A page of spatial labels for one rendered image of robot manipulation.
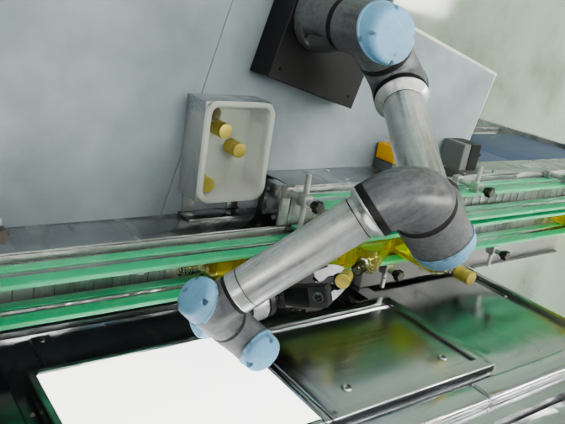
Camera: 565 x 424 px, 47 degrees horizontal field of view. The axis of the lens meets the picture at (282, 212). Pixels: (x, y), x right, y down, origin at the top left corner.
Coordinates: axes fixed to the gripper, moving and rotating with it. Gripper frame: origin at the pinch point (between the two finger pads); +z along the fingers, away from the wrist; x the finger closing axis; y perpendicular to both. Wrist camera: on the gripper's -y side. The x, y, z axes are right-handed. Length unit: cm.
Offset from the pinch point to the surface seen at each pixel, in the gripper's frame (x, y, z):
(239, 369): 10.6, -2.1, -29.4
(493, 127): -20, 77, 161
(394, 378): 17.9, -15.4, -1.4
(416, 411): 20.5, -24.7, -5.5
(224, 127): -35.2, 15.9, -15.7
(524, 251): 18, 23, 100
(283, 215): -13.7, 14.7, -3.5
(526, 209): 0, 10, 83
